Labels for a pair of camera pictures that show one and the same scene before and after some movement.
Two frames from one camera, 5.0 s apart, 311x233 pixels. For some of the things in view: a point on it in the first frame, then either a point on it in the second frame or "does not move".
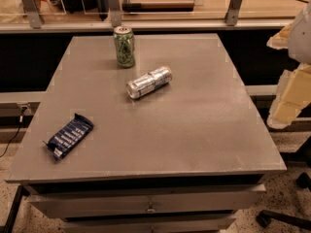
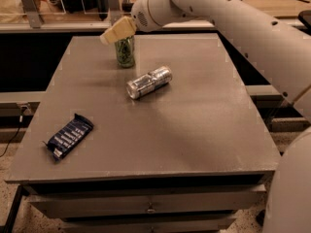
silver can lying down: [147, 83] does not move
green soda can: [123, 37] does not move
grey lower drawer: [205, 224] does not move
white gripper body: [301, 38] -> [145, 13]
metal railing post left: [29, 3] does not move
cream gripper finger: [293, 92] -> [123, 27]
